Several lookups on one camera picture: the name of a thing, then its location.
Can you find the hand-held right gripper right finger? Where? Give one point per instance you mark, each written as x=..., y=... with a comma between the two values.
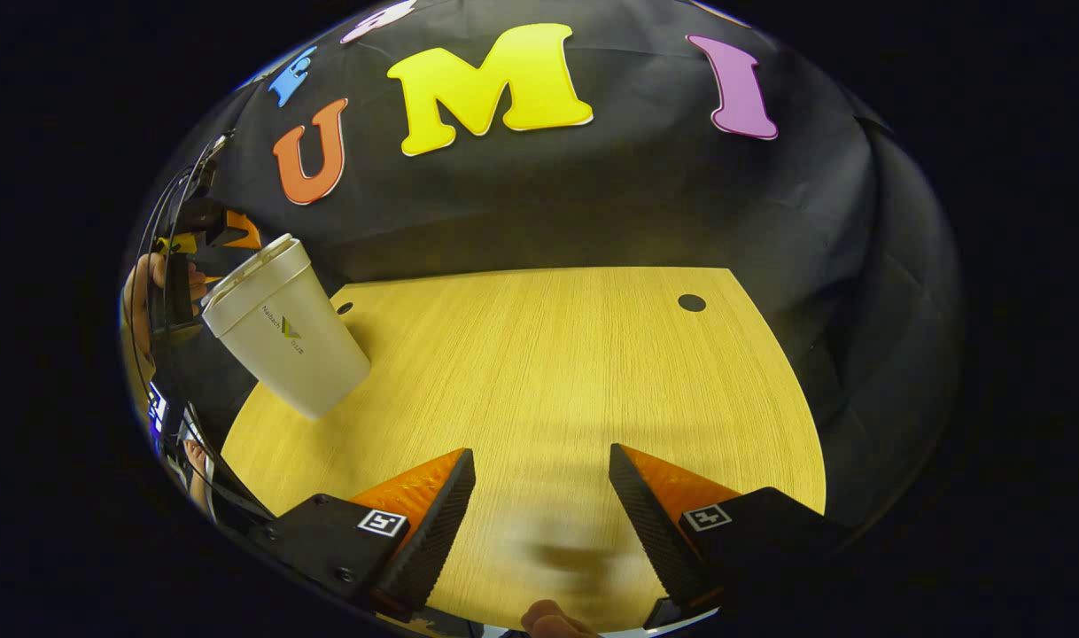
x=655, y=540

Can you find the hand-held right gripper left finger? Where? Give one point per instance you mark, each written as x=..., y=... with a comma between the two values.
x=433, y=540

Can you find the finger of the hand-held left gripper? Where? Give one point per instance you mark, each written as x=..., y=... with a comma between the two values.
x=241, y=232

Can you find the white desktop garbage bin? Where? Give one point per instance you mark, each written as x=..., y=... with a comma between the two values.
x=300, y=354

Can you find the wooden desktop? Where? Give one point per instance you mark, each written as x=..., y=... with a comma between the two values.
x=548, y=372

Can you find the black backdrop cloth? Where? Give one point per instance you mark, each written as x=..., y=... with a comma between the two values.
x=637, y=204

